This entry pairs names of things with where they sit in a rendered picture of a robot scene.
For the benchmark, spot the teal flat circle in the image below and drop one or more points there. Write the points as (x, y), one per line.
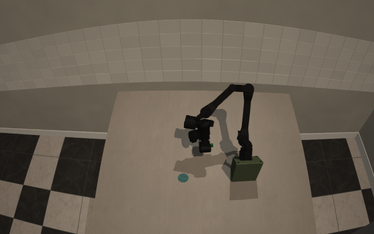
(183, 177)

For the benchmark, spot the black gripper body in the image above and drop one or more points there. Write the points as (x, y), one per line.
(204, 147)

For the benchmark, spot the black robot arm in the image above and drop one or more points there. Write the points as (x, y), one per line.
(204, 125)

